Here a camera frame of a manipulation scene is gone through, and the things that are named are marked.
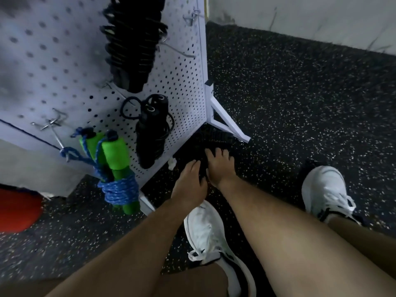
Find person's right leg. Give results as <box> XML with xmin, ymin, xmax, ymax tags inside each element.
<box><xmin>325</xmin><ymin>214</ymin><xmax>396</xmax><ymax>279</ymax></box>

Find white right shoe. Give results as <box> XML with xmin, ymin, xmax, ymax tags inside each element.
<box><xmin>301</xmin><ymin>165</ymin><xmax>366</xmax><ymax>225</ymax></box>

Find person's left hand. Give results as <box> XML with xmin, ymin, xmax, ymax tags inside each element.
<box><xmin>170</xmin><ymin>159</ymin><xmax>209</xmax><ymax>214</ymax></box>

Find person's left leg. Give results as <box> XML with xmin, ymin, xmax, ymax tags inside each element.
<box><xmin>0</xmin><ymin>262</ymin><xmax>231</xmax><ymax>297</ymax></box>

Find person's leg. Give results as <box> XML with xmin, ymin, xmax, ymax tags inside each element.
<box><xmin>325</xmin><ymin>214</ymin><xmax>396</xmax><ymax>279</ymax></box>
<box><xmin>0</xmin><ymin>262</ymin><xmax>231</xmax><ymax>297</ymax></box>

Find white pegboard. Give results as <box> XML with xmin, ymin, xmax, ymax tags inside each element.
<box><xmin>0</xmin><ymin>0</ymin><xmax>211</xmax><ymax>189</ymax></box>

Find metal pegboard hook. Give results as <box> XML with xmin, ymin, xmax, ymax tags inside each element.
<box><xmin>31</xmin><ymin>108</ymin><xmax>70</xmax><ymax>161</ymax></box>
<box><xmin>182</xmin><ymin>9</ymin><xmax>206</xmax><ymax>26</ymax></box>
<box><xmin>158</xmin><ymin>37</ymin><xmax>196</xmax><ymax>59</ymax></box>
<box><xmin>102</xmin><ymin>80</ymin><xmax>127</xmax><ymax>101</ymax></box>

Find white shoe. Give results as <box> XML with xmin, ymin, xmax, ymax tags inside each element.
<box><xmin>301</xmin><ymin>165</ymin><xmax>366</xmax><ymax>225</ymax></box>
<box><xmin>184</xmin><ymin>200</ymin><xmax>257</xmax><ymax>297</ymax></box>

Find blue green-handled jump rope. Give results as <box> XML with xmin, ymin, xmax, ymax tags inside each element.
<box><xmin>59</xmin><ymin>127</ymin><xmax>142</xmax><ymax>216</ymax></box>

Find white pegboard stand foot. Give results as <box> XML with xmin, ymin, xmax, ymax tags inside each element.
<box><xmin>137</xmin><ymin>190</ymin><xmax>157</xmax><ymax>215</ymax></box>
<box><xmin>204</xmin><ymin>80</ymin><xmax>252</xmax><ymax>144</ymax></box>

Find white left shoe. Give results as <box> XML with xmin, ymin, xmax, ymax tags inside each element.
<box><xmin>184</xmin><ymin>200</ymin><xmax>257</xmax><ymax>297</ymax></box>

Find black foam-handled jump rope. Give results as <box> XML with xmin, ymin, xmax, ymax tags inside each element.
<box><xmin>101</xmin><ymin>0</ymin><xmax>169</xmax><ymax>94</ymax></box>
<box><xmin>120</xmin><ymin>93</ymin><xmax>176</xmax><ymax>170</ymax></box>

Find person's left forearm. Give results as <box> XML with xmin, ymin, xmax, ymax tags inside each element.
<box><xmin>46</xmin><ymin>201</ymin><xmax>199</xmax><ymax>297</ymax></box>

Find red floor object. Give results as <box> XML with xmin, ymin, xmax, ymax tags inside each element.
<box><xmin>0</xmin><ymin>187</ymin><xmax>44</xmax><ymax>234</ymax></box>

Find person's right forearm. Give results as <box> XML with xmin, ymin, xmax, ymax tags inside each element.
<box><xmin>217</xmin><ymin>179</ymin><xmax>396</xmax><ymax>297</ymax></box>

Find person's right hand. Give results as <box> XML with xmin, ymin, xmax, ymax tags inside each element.
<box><xmin>205</xmin><ymin>148</ymin><xmax>238</xmax><ymax>191</ymax></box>

